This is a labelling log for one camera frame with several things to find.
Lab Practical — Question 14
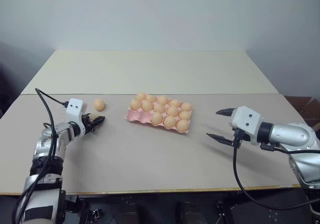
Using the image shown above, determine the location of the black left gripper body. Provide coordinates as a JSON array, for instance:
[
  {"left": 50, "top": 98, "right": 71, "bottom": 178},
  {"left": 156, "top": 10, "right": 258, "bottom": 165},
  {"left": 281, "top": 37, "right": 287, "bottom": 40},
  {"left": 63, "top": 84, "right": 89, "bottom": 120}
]
[{"left": 81, "top": 113, "right": 95, "bottom": 135}]

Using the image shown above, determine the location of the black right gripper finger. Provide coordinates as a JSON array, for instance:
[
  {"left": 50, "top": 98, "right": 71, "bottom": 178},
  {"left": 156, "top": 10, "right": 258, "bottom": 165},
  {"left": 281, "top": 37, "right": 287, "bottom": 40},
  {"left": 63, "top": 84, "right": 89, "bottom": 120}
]
[
  {"left": 215, "top": 107, "right": 237, "bottom": 118},
  {"left": 206, "top": 132, "right": 235, "bottom": 147}
]

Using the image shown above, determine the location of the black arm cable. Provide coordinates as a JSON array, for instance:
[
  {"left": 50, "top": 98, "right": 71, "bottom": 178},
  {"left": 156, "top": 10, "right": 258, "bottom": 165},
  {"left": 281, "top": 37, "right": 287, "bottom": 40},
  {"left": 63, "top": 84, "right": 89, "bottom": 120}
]
[
  {"left": 14, "top": 87, "right": 70, "bottom": 224},
  {"left": 232, "top": 130, "right": 320, "bottom": 211}
]

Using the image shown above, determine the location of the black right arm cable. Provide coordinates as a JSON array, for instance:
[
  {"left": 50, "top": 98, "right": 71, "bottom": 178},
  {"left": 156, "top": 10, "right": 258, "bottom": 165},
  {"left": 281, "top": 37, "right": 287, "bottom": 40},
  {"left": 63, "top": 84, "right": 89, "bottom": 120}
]
[{"left": 232, "top": 130, "right": 320, "bottom": 211}]

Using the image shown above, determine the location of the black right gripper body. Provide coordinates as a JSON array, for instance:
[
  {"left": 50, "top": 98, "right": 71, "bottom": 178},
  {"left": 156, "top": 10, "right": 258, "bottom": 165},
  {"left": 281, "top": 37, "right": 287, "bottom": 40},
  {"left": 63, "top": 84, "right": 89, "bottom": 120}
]
[{"left": 230, "top": 124, "right": 244, "bottom": 149}]

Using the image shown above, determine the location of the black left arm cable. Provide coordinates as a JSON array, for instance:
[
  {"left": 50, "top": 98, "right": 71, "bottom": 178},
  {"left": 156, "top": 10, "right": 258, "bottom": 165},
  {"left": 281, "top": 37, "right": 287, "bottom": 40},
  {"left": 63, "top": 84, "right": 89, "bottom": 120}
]
[{"left": 14, "top": 87, "right": 70, "bottom": 224}]

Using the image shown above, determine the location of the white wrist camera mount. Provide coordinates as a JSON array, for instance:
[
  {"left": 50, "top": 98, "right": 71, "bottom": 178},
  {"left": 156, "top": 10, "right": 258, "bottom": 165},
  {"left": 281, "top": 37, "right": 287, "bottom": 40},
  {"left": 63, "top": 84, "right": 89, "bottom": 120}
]
[
  {"left": 65, "top": 97, "right": 88, "bottom": 137},
  {"left": 230, "top": 105, "right": 265, "bottom": 145}
]

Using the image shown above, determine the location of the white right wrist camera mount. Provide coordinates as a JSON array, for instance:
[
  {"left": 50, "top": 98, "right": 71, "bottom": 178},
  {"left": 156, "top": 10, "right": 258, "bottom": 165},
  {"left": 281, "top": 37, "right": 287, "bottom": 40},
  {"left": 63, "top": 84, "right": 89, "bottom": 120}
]
[{"left": 230, "top": 105, "right": 265, "bottom": 145}]

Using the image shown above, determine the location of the pink egg tray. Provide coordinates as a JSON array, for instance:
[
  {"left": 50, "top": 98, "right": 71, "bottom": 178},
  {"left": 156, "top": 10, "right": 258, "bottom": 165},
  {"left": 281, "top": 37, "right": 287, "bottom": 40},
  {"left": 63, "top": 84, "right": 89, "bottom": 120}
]
[{"left": 124, "top": 93, "right": 194, "bottom": 136}]

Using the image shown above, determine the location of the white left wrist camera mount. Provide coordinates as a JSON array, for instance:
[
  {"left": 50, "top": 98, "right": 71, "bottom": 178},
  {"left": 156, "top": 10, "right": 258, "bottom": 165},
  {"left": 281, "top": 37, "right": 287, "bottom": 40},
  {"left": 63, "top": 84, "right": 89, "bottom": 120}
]
[{"left": 65, "top": 97, "right": 88, "bottom": 137}]

